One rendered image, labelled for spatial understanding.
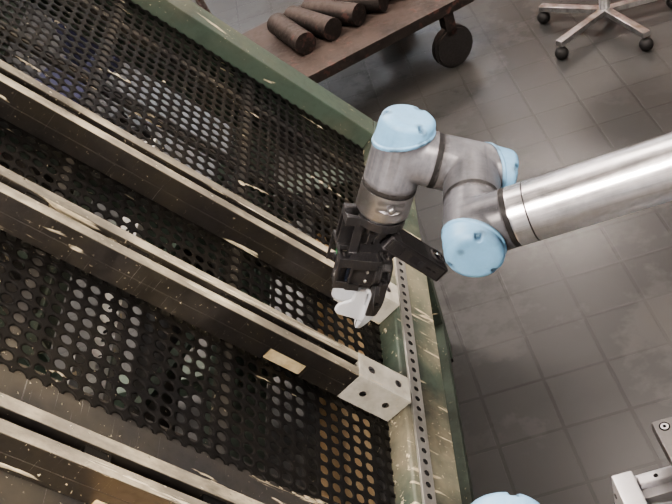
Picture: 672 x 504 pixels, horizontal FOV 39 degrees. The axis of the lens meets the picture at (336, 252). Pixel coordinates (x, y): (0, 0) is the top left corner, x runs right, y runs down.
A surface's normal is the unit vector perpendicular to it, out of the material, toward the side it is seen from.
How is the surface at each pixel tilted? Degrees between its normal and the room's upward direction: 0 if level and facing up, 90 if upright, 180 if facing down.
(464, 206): 12
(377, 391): 90
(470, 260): 90
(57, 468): 90
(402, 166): 84
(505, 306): 0
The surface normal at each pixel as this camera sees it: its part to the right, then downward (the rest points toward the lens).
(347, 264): 0.14, 0.61
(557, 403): -0.26, -0.74
